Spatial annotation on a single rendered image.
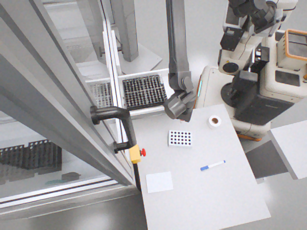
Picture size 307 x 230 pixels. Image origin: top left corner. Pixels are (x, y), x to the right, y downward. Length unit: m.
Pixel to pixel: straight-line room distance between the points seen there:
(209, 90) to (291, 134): 0.81
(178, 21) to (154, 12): 2.29
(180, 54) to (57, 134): 0.55
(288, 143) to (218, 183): 0.47
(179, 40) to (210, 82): 1.24
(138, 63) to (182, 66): 1.62
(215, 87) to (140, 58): 0.95
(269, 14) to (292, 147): 0.70
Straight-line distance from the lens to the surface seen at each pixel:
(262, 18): 1.03
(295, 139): 1.32
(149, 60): 2.31
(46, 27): 0.19
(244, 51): 1.34
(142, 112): 0.97
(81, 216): 1.85
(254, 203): 1.12
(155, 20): 2.87
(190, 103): 0.71
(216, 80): 1.93
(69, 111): 0.18
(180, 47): 0.69
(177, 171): 1.02
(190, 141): 1.04
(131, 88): 1.07
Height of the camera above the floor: 1.76
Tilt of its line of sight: 65 degrees down
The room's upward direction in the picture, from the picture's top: 1 degrees clockwise
